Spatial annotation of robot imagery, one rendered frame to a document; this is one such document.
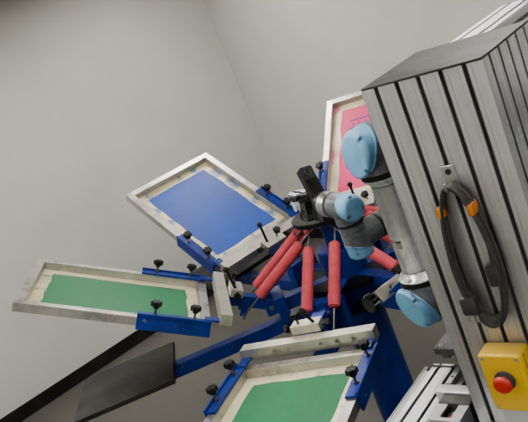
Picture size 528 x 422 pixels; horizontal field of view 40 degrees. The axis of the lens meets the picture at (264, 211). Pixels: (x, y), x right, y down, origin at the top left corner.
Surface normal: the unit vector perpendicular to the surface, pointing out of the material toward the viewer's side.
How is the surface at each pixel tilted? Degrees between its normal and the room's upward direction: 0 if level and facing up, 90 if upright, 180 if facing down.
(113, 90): 90
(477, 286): 90
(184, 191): 32
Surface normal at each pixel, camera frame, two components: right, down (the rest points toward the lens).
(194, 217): -0.01, -0.76
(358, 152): -0.86, 0.33
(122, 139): 0.57, 0.00
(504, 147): -0.57, 0.44
